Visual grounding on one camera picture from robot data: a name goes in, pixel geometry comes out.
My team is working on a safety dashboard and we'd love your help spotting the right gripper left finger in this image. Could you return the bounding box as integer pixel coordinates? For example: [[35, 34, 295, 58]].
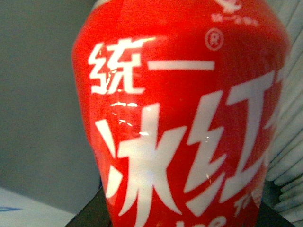
[[66, 186, 111, 227]]

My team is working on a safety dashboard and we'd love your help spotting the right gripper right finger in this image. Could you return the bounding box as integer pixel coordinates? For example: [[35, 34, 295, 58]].
[[255, 202, 294, 227]]

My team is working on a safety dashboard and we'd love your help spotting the red iced tea bottle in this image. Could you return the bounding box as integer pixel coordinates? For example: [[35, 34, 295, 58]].
[[72, 0, 289, 227]]

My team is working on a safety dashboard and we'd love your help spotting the white pleated curtain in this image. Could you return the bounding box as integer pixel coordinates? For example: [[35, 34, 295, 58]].
[[267, 0, 303, 227]]

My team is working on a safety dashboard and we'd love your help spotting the white chest freezer blue trim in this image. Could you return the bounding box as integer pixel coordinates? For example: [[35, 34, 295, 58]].
[[0, 188, 75, 227]]

